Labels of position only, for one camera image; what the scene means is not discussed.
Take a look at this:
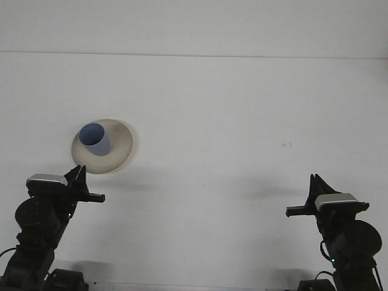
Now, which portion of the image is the pale blue cup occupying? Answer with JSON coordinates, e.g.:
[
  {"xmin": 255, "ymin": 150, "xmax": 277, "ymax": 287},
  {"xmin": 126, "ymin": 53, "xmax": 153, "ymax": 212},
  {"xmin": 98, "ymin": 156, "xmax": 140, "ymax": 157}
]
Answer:
[{"xmin": 78, "ymin": 122, "xmax": 112, "ymax": 157}]

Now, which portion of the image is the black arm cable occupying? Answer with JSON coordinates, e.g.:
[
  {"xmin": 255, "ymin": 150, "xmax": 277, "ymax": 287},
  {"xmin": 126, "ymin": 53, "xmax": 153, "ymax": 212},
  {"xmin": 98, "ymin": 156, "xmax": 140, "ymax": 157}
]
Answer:
[
  {"xmin": 0, "ymin": 247, "xmax": 58, "ymax": 278},
  {"xmin": 313, "ymin": 239, "xmax": 383, "ymax": 291}
]

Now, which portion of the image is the pale round plate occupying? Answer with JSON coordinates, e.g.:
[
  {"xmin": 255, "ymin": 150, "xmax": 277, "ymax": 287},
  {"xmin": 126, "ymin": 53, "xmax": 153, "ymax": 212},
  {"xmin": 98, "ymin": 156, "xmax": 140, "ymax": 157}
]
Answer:
[{"xmin": 70, "ymin": 118, "xmax": 135, "ymax": 175}]

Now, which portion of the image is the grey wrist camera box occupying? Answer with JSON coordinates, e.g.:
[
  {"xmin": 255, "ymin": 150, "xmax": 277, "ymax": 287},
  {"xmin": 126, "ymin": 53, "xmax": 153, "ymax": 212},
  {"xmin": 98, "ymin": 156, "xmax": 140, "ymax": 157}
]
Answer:
[
  {"xmin": 26, "ymin": 173, "xmax": 68, "ymax": 190},
  {"xmin": 315, "ymin": 193, "xmax": 360, "ymax": 212}
]

